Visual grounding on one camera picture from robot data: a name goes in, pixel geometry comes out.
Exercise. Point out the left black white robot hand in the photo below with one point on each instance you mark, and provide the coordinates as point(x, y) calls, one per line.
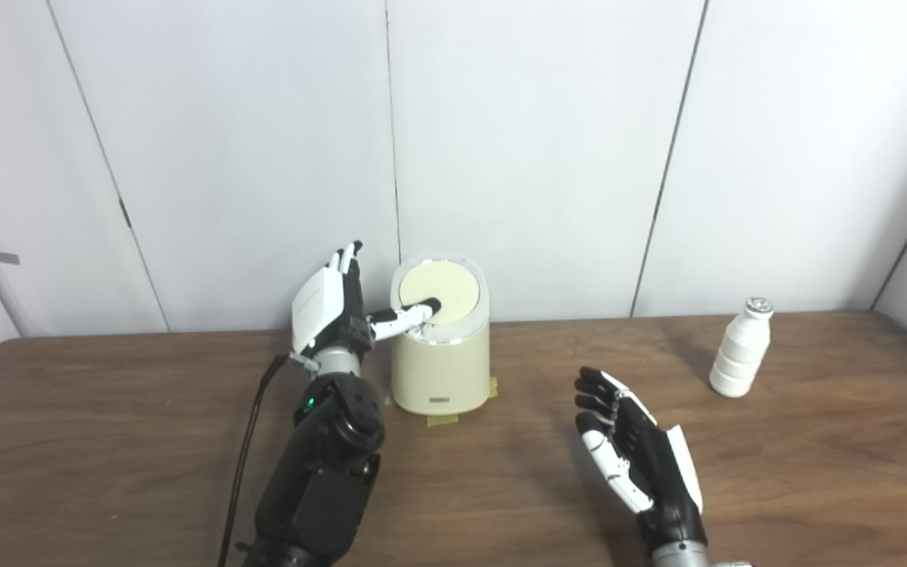
point(320, 303)

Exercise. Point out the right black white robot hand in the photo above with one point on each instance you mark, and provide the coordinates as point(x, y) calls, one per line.
point(658, 472)

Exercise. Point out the cream round bin lid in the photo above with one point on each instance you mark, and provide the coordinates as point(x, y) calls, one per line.
point(453, 287)

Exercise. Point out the cream-colored round bin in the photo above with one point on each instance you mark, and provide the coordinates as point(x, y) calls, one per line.
point(442, 370)

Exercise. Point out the small white plastic bottle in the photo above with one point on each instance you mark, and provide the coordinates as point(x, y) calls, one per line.
point(741, 350)

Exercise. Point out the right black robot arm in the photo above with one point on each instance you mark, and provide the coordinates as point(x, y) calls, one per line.
point(682, 556)

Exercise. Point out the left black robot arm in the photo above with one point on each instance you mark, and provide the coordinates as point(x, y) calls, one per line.
point(320, 488)

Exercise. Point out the wide yellow tape piece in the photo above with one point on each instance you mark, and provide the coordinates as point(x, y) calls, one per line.
point(442, 420)

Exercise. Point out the grey wall label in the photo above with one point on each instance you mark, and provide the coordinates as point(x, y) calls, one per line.
point(8, 258)

